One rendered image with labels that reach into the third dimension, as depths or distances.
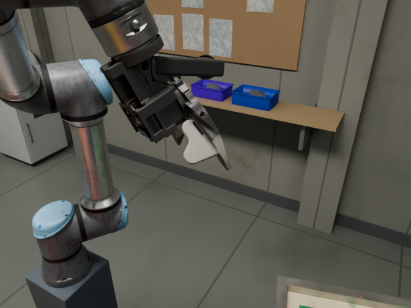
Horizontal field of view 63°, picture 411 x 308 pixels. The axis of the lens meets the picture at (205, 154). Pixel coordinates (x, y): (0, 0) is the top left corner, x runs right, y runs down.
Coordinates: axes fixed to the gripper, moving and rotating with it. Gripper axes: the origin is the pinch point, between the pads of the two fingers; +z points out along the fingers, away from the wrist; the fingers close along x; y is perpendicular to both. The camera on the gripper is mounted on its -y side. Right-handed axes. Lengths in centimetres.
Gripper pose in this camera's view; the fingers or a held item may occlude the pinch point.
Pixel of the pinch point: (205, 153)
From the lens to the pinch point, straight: 54.7
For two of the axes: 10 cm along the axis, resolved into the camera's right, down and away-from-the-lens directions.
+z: 3.8, 7.6, 5.3
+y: -7.4, 5.9, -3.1
